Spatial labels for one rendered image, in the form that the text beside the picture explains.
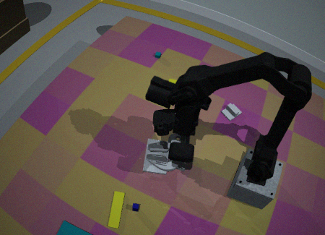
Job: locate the yellow flat bar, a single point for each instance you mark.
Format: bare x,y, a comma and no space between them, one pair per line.
115,214

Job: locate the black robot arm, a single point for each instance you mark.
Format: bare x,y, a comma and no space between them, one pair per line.
192,91

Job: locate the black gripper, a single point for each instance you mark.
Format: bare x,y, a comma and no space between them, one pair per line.
181,151

